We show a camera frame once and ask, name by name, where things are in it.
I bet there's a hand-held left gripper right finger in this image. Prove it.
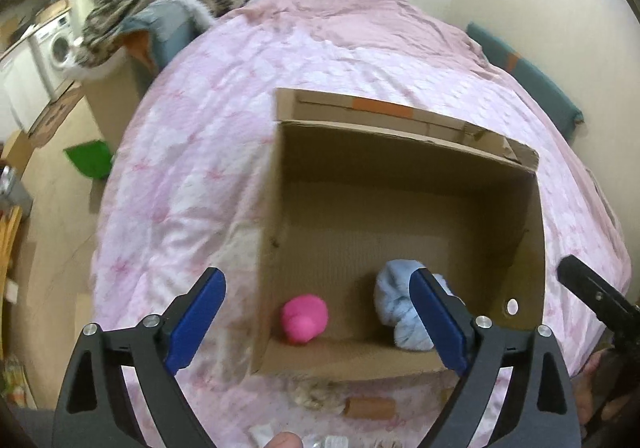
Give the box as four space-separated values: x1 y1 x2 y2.
409 268 584 448

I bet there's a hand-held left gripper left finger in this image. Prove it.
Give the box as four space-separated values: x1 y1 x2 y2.
52 267 227 448

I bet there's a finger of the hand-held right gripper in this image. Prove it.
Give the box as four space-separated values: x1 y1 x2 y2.
556 255 640 345

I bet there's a light blue soft cloth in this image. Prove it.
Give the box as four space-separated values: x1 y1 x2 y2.
374 258 465 352

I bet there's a pink plush toy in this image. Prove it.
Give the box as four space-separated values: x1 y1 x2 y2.
279 294 330 345

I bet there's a cardboard box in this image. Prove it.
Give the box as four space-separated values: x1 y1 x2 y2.
249 87 547 383

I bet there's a brown cardboard tube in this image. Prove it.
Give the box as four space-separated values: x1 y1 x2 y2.
348 396 397 420

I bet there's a pink patterned bed quilt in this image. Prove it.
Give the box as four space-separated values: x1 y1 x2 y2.
90 0 632 448

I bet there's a brown doormat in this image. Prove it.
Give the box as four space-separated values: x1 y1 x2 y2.
26 82 84 140

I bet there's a white kitchen cabinet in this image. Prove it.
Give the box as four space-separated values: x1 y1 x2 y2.
0 35 53 131

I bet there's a white washing machine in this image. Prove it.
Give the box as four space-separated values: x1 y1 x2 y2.
47 14 77 75

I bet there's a teal cushion by wall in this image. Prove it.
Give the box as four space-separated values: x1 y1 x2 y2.
465 22 585 141

